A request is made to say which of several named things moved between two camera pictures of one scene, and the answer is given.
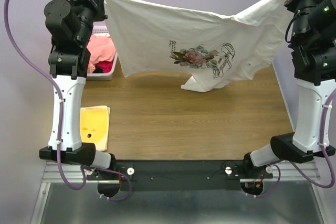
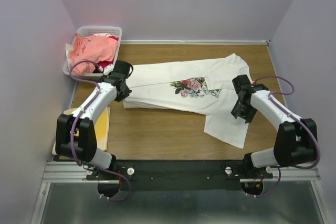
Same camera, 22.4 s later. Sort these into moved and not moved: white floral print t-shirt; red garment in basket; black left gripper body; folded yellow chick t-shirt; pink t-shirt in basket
Moved: black left gripper body; white floral print t-shirt
Not moved: red garment in basket; pink t-shirt in basket; folded yellow chick t-shirt
